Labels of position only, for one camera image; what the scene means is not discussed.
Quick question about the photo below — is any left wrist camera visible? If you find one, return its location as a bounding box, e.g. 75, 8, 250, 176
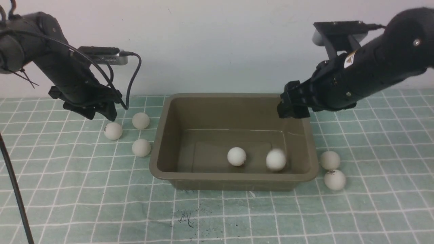
78, 46, 128, 65

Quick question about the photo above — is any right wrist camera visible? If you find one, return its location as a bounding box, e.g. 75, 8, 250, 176
312, 21, 369, 60

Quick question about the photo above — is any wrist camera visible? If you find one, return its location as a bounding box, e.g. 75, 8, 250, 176
78, 46, 128, 65
312, 21, 369, 60

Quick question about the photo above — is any green checkered table cloth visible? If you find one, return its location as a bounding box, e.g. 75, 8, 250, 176
0, 88, 434, 244

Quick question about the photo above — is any white ping-pong ball with logo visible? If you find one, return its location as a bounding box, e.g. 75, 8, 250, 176
227, 147, 247, 167

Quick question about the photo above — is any olive plastic bin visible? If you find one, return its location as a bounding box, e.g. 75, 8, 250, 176
149, 93, 320, 191

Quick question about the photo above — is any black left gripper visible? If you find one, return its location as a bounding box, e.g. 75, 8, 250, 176
48, 77, 122, 121

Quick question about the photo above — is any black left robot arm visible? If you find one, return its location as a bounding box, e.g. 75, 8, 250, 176
0, 12, 121, 121

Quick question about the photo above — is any white ping-pong ball with print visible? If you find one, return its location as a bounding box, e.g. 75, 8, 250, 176
104, 122, 123, 140

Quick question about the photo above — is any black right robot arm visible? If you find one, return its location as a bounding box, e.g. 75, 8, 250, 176
276, 7, 434, 119

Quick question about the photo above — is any black stand pole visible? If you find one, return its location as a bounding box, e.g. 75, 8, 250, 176
0, 136, 35, 244

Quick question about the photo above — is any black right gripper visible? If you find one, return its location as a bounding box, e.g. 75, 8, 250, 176
276, 61, 356, 119

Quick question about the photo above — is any black camera cable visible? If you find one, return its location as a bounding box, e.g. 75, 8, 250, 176
119, 51, 142, 110

